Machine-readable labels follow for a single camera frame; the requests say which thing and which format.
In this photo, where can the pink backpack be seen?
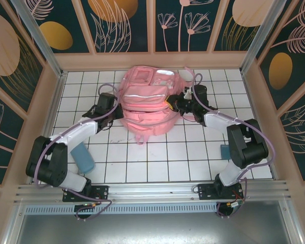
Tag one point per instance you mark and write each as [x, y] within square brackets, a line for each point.
[147, 101]

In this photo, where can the blue pencil case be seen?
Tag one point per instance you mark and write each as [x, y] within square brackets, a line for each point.
[84, 157]

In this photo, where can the small teal notebook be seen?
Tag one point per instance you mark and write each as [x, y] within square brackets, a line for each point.
[225, 152]

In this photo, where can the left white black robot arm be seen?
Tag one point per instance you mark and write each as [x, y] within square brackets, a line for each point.
[76, 132]

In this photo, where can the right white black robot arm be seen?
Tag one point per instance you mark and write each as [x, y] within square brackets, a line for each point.
[218, 122]

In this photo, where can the small green circuit board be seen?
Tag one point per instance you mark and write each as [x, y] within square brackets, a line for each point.
[234, 204]

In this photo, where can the grey metal sheet panel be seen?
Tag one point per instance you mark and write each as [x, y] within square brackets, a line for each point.
[152, 228]

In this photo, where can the aluminium frame post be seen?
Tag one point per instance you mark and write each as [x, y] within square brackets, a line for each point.
[40, 43]
[259, 38]

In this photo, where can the aluminium mounting rail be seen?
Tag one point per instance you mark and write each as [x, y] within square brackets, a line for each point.
[152, 189]

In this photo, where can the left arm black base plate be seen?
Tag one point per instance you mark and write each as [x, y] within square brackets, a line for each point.
[101, 190]

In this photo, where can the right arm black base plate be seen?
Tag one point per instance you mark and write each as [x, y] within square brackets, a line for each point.
[206, 191]

